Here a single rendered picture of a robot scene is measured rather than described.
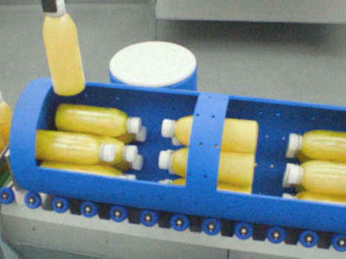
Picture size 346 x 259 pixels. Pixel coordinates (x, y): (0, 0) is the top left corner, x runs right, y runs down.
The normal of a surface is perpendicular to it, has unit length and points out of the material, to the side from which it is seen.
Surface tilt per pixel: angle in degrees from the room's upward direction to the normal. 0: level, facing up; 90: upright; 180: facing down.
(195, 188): 79
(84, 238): 70
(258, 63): 0
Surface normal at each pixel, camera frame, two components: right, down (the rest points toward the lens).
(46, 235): -0.20, 0.31
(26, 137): -0.18, 0.01
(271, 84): -0.03, -0.79
